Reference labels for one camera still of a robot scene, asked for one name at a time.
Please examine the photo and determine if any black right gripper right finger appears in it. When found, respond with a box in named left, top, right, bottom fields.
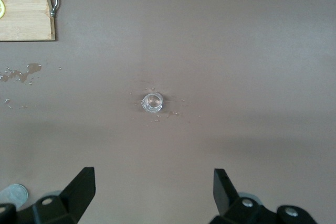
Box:
left=208, top=168, right=317, bottom=224

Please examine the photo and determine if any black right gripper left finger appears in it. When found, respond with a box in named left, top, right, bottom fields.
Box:
left=0, top=167, right=96, bottom=224

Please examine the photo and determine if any clear glass measuring cup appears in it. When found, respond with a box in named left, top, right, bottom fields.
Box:
left=141, top=92, right=165, bottom=115

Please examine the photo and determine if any glass bottle with green sleeve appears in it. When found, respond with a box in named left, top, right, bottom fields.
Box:
left=0, top=184, right=28, bottom=209

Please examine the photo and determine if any spilled liquid puddle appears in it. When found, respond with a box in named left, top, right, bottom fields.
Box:
left=0, top=62, right=43, bottom=84

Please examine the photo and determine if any wooden cutting board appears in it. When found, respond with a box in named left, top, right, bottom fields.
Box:
left=0, top=0, right=60, bottom=42

